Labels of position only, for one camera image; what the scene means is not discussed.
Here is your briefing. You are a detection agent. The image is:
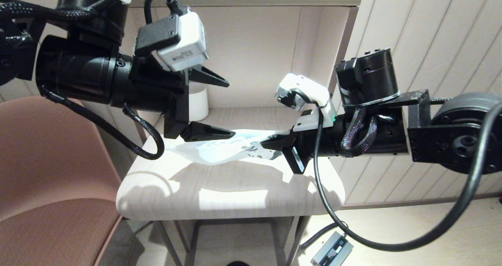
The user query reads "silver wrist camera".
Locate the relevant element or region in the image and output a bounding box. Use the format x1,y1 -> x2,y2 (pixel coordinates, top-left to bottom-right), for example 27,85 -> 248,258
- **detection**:
275,74 -> 332,111
135,12 -> 209,72

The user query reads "black camera cable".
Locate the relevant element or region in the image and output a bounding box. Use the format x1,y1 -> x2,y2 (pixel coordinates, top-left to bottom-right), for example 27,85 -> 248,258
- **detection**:
144,0 -> 188,24
290,89 -> 502,253

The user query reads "pink upholstered chair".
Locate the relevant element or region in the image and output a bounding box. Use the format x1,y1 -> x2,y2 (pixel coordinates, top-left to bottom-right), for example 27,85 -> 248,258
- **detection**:
0,95 -> 123,266

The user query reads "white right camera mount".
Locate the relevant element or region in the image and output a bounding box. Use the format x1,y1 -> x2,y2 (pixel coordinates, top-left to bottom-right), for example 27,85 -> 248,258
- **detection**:
292,101 -> 338,133

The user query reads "white ribbed ceramic mug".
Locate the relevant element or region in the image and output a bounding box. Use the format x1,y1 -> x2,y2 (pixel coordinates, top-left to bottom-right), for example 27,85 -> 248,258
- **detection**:
188,86 -> 209,122

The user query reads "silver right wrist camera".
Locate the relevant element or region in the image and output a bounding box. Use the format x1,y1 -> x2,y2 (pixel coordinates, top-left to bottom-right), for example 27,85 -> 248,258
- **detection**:
275,74 -> 332,111

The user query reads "grey power adapter box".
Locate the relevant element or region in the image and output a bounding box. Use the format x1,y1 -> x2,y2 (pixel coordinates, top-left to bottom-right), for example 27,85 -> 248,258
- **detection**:
311,231 -> 353,266

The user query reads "white floral zip pouch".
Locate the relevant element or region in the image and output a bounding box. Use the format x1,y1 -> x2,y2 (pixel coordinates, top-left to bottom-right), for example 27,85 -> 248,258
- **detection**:
165,129 -> 293,166

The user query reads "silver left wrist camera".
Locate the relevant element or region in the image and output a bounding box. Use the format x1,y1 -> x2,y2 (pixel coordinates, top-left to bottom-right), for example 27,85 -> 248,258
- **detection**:
135,12 -> 209,72

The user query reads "black braided left arm sleeve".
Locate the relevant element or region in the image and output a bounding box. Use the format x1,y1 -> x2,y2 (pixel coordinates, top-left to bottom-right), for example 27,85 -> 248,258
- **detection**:
0,0 -> 165,160

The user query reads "black left camera cable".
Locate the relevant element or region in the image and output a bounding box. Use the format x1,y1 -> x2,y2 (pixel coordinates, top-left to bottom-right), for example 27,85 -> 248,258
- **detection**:
144,0 -> 188,24

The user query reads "black braided arm sleeve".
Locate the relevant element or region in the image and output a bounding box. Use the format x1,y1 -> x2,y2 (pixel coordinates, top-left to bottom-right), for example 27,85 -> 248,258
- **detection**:
340,108 -> 378,157
0,0 -> 165,160

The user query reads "black braided right arm sleeve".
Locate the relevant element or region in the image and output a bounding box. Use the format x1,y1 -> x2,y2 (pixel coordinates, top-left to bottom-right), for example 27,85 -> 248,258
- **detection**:
340,108 -> 378,157

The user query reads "black right camera cable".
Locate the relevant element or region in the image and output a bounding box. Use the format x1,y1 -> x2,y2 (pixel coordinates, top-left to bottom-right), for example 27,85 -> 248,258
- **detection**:
290,89 -> 502,253

